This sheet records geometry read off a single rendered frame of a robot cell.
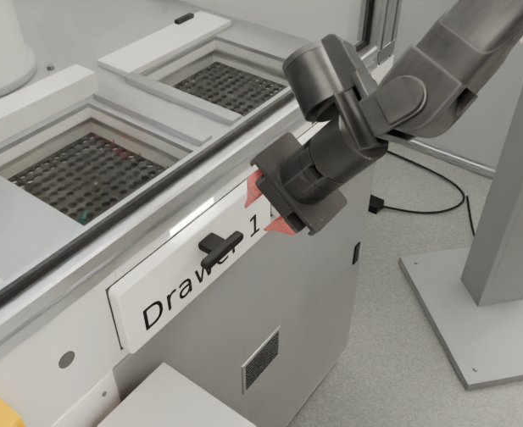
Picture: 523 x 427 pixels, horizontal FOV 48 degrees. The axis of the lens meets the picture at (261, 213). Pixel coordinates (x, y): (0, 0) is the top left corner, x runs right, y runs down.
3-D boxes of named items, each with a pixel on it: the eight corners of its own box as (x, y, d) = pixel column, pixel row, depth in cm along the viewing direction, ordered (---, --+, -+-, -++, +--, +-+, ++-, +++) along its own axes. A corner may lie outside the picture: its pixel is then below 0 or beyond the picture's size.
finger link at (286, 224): (257, 181, 72) (298, 145, 65) (294, 226, 72) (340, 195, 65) (222, 210, 68) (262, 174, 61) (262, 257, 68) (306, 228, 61)
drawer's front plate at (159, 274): (270, 229, 90) (271, 171, 83) (131, 356, 72) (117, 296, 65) (261, 224, 91) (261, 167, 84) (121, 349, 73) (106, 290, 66)
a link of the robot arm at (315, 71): (431, 102, 47) (455, 115, 55) (370, -16, 50) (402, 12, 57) (310, 171, 53) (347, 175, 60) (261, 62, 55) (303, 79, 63)
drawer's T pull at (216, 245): (244, 239, 77) (244, 231, 76) (207, 273, 72) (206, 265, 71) (223, 228, 78) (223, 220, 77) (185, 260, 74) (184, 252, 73)
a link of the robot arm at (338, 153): (363, 158, 51) (405, 149, 54) (331, 90, 53) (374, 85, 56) (318, 191, 57) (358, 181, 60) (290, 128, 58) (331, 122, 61)
